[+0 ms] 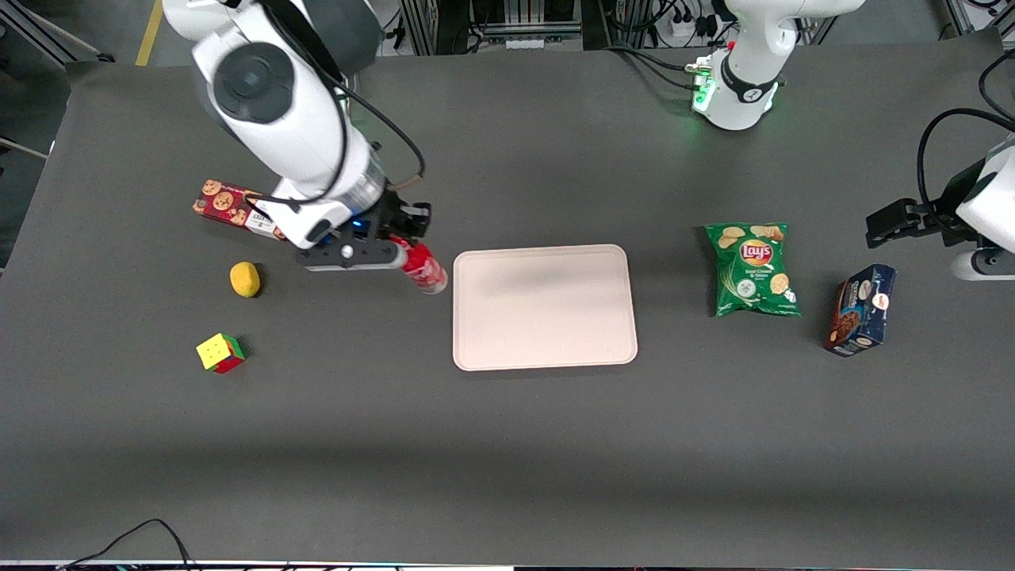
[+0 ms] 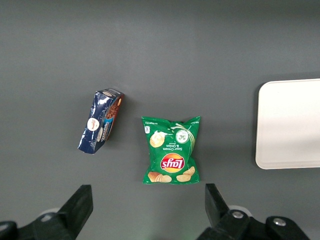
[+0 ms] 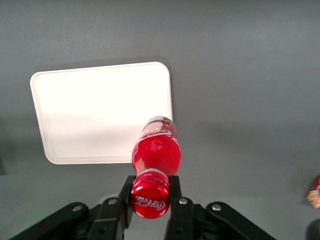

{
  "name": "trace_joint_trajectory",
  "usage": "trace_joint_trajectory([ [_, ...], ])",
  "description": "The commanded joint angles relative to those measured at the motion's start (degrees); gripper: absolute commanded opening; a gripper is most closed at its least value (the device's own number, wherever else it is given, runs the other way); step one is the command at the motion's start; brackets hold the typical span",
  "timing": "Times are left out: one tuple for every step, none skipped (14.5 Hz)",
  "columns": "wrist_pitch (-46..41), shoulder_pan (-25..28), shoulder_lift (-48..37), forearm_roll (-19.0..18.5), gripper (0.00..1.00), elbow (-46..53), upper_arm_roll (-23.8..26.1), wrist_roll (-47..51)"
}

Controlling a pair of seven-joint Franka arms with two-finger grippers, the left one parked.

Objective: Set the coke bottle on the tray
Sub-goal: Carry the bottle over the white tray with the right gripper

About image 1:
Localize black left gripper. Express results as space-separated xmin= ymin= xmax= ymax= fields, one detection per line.
xmin=866 ymin=163 xmax=992 ymax=248

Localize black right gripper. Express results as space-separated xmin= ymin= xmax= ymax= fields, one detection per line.
xmin=329 ymin=186 xmax=433 ymax=245

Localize red coke bottle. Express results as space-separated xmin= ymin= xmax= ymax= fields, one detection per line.
xmin=394 ymin=236 xmax=450 ymax=296

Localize cream plastic tray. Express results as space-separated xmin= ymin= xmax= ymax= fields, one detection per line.
xmin=452 ymin=243 xmax=639 ymax=372

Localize blue chocolate cookie box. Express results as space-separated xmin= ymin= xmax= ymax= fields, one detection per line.
xmin=823 ymin=263 xmax=898 ymax=358

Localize yellow lemon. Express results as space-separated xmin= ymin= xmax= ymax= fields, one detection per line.
xmin=229 ymin=261 xmax=262 ymax=299

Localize red cookie box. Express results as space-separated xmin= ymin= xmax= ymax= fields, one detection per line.
xmin=191 ymin=179 xmax=288 ymax=242

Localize green Lay's chips bag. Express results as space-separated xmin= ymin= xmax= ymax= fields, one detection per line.
xmin=704 ymin=222 xmax=802 ymax=319

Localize colourful puzzle cube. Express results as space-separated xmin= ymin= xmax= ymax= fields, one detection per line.
xmin=196 ymin=332 xmax=247 ymax=374

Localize aluminium equipment rack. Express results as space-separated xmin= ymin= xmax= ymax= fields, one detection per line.
xmin=400 ymin=0 xmax=585 ymax=56

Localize white power strip with plugs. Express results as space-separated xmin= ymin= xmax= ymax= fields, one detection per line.
xmin=668 ymin=2 xmax=721 ymax=42

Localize dark metal stand leg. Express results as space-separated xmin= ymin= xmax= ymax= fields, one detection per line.
xmin=0 ymin=0 xmax=117 ymax=66

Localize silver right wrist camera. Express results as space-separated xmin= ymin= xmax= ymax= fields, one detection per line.
xmin=296 ymin=240 xmax=400 ymax=273

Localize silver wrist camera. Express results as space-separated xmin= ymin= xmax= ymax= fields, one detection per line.
xmin=296 ymin=240 xmax=400 ymax=273
xmin=950 ymin=249 xmax=1015 ymax=282

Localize black looped left wrist cable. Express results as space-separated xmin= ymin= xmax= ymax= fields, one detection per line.
xmin=917 ymin=107 xmax=1015 ymax=232

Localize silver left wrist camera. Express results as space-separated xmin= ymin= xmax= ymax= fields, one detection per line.
xmin=950 ymin=249 xmax=1015 ymax=282

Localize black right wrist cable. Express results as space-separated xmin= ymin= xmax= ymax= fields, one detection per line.
xmin=317 ymin=48 xmax=427 ymax=193

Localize aluminium corner frame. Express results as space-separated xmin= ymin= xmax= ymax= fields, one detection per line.
xmin=944 ymin=0 xmax=1015 ymax=37

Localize black left arm base cables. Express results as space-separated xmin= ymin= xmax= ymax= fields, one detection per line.
xmin=603 ymin=44 xmax=711 ymax=92

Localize thin black table-edge cable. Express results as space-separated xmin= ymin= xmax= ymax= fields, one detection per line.
xmin=56 ymin=519 xmax=195 ymax=571

